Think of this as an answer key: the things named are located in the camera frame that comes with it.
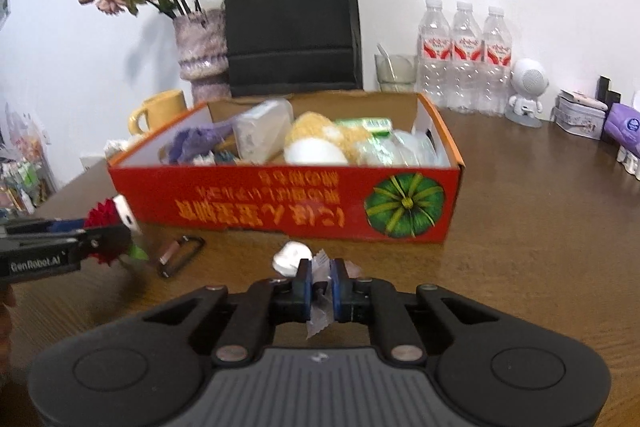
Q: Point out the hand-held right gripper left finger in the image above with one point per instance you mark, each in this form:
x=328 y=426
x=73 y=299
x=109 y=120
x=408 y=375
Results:
x=306 y=279

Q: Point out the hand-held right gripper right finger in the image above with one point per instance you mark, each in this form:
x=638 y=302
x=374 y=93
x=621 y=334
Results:
x=339 y=281

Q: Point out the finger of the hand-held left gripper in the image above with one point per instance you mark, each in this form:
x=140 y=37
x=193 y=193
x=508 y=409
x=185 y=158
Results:
x=65 y=225
x=107 y=242

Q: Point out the small clear candy wrapper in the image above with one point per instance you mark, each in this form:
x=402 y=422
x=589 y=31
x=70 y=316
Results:
x=322 y=265

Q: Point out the white tissue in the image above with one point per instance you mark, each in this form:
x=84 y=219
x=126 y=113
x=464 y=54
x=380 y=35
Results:
x=290 y=258
x=120 y=149

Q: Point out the red artificial flower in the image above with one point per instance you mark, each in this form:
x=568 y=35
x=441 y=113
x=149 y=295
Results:
x=102 y=214

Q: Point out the red cardboard box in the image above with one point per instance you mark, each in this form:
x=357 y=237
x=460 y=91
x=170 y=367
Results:
x=300 y=207

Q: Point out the white and yellow plush hamster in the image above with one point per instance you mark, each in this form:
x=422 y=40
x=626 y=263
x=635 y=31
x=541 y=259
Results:
x=315 y=152

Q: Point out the iridescent plastic bag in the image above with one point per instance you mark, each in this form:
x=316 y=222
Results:
x=400 y=149

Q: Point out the translucent plastic swab container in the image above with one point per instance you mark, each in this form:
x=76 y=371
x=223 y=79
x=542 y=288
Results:
x=262 y=127

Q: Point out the green snack packet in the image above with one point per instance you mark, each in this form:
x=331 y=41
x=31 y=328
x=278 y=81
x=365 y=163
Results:
x=365 y=123

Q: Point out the person's left hand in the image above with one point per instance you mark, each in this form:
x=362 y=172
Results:
x=5 y=327

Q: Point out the small white block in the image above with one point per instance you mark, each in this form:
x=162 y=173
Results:
x=125 y=213

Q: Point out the cluttered storage rack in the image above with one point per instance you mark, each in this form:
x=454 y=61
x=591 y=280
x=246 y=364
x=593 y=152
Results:
x=25 y=187

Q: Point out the black carabiner clip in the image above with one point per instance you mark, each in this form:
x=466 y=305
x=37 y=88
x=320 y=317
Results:
x=171 y=253

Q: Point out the cellophane wrapped bouquet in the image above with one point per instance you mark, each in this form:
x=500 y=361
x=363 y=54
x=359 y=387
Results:
x=22 y=132

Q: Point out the yellow mug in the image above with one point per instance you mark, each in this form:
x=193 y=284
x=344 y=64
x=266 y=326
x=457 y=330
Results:
x=165 y=112

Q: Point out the mottled purple ceramic vase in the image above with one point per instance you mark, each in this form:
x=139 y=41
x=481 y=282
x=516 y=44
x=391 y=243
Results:
x=202 y=52

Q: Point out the glass cup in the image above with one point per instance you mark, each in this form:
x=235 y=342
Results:
x=397 y=69

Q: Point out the white spoon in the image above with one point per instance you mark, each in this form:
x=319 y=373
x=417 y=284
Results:
x=384 y=54

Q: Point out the black paper bag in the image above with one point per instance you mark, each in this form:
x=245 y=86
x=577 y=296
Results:
x=292 y=22

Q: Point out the white robot figurine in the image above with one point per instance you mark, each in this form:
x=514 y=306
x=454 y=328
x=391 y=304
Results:
x=528 y=79

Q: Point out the grey tin box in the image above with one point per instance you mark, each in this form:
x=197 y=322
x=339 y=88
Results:
x=580 y=117

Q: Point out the small white bottles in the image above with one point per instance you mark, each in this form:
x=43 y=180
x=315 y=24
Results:
x=629 y=162

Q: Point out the purple tissue pack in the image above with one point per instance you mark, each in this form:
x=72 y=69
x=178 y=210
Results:
x=625 y=127

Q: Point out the black block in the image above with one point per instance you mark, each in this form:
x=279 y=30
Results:
x=609 y=88

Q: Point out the white wall outlet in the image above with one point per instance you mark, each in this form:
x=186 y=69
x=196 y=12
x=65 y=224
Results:
x=92 y=162

